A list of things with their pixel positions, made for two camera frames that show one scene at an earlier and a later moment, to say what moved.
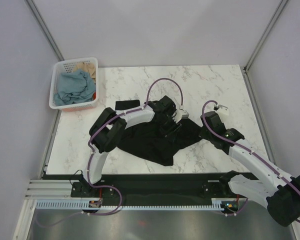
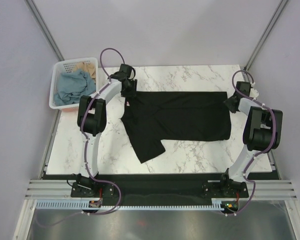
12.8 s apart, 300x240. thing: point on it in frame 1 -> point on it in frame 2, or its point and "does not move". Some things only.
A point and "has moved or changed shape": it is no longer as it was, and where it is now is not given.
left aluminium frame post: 44,28 does not move
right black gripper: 202,133 -> 228,102
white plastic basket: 74,84 does not move
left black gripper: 169,132 -> 133,93
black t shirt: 146,138 has moved or changed shape
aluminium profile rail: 51,189 does not move
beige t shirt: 89,68 does not move
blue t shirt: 75,87 does not move
